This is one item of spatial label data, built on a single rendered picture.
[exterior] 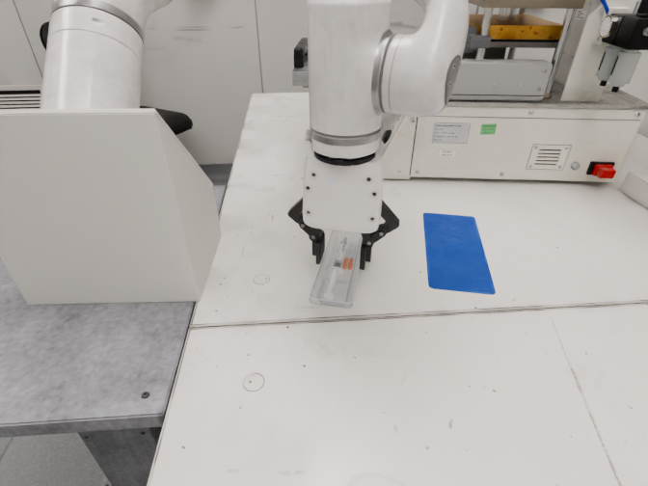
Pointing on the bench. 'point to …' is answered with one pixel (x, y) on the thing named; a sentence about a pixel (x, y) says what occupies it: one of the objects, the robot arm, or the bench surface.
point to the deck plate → (566, 101)
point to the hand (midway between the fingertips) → (341, 252)
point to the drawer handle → (300, 52)
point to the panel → (389, 128)
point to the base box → (513, 144)
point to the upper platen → (519, 30)
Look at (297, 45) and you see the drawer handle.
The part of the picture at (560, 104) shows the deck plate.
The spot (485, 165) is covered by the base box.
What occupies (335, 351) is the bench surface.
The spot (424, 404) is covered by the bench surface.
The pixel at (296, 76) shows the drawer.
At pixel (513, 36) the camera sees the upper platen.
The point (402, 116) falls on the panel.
